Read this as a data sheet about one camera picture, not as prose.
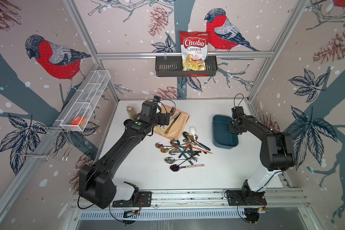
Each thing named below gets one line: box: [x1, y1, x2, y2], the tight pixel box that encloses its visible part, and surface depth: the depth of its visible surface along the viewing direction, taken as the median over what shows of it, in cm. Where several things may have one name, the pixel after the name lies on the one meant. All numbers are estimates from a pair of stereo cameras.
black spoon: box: [182, 131, 211, 151], surface depth 96 cm
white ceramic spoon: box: [189, 126, 196, 138], surface depth 102 cm
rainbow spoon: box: [155, 142, 188, 150], surface depth 94 cm
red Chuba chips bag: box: [179, 30, 210, 71], surface depth 85 cm
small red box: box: [70, 116, 82, 126], surface depth 68 cm
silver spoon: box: [164, 156, 198, 164], surface depth 87 cm
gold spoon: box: [160, 146, 191, 153], surface depth 92 cm
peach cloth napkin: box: [153, 103, 190, 140], surface depth 105 cm
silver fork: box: [169, 106, 176, 116], surface depth 116 cm
